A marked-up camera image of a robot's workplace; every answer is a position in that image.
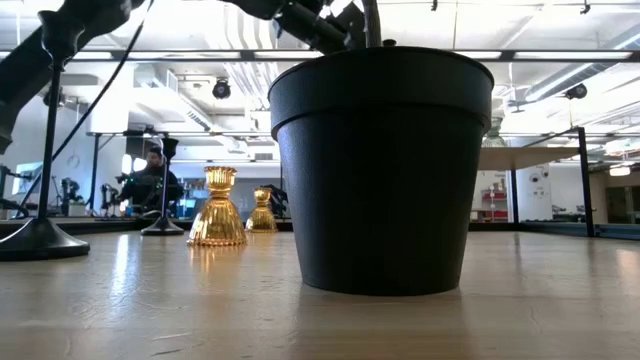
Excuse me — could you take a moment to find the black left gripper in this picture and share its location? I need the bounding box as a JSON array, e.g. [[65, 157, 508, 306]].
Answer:
[[273, 0, 367, 55]]

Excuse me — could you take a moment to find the clear glass candle holder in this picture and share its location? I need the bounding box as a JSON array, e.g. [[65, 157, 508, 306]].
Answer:
[[481, 117, 507, 149]]

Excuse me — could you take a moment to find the short black metal candlestick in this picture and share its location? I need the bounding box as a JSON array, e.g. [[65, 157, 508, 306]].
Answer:
[[141, 137, 185, 237]]

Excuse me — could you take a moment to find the medium black metal candlestick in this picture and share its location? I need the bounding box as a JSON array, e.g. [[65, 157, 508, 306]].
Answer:
[[0, 9, 91, 263]]

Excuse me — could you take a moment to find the amber glass candle holder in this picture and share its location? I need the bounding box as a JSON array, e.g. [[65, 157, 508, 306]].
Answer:
[[187, 166, 249, 248], [244, 187, 279, 234]]

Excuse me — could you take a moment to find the black plastic plant pot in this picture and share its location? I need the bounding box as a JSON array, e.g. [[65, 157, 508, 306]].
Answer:
[[268, 45, 495, 296]]

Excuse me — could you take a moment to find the raised wooden shelf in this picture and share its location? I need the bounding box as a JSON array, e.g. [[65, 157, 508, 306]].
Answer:
[[477, 126, 596, 237]]

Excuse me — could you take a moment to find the red and white rack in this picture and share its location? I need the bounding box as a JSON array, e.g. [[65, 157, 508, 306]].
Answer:
[[480, 187, 510, 221]]

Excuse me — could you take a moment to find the person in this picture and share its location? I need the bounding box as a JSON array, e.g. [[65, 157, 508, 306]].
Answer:
[[117, 144, 185, 216]]

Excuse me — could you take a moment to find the white cabinet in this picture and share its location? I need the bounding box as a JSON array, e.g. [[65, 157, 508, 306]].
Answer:
[[517, 167, 554, 221]]

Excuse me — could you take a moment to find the black overhead rail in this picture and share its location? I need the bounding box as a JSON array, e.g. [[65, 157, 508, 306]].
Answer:
[[0, 48, 640, 63]]

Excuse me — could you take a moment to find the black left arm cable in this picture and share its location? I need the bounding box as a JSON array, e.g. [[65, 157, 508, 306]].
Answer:
[[17, 0, 154, 219]]

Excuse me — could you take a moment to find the black aluminium table frame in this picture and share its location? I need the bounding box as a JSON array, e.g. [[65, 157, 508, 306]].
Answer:
[[0, 215, 640, 242]]

